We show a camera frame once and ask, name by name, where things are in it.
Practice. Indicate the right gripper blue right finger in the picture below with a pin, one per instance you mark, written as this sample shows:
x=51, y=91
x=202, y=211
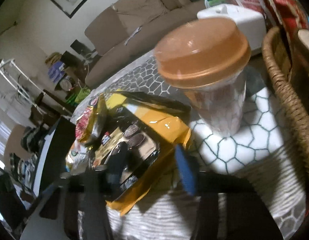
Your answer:
x=188, y=169

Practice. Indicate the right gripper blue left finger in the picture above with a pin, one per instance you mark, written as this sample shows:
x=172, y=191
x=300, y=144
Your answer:
x=116, y=163

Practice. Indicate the black oatmeal snack bag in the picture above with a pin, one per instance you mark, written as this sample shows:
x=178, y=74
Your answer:
x=128, y=148

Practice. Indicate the small colourful snack packet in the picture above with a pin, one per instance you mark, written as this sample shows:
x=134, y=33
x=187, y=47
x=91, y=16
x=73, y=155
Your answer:
x=77, y=159

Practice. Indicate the yellow cracker snack bag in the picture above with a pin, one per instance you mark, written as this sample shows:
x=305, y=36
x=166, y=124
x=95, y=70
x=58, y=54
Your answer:
x=171, y=129

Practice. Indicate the green bag on floor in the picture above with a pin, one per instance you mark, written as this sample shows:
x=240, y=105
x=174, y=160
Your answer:
x=77, y=95

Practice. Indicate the patterned grey table cloth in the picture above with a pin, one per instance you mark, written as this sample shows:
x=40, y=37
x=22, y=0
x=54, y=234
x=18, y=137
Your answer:
x=263, y=151

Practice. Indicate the clear jar with orange lid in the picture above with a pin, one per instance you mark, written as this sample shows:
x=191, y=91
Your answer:
x=205, y=59

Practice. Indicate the beige sofa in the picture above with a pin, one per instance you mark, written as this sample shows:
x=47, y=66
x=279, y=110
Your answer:
x=115, y=24

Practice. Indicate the paper on sofa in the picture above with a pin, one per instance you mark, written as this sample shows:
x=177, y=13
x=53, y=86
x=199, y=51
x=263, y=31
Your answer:
x=132, y=35

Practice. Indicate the woven wicker basket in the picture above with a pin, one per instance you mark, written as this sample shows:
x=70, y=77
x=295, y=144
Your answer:
x=275, y=57

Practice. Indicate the white clothes rack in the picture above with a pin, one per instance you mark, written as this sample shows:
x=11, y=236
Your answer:
x=5, y=66

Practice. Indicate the white tissue box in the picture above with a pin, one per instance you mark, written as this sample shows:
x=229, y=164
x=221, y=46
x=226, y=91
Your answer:
x=250, y=22

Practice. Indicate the round lidded tub in basket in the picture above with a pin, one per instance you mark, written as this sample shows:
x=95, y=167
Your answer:
x=303, y=41

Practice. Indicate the red snack bag in basket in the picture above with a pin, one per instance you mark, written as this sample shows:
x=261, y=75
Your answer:
x=290, y=15

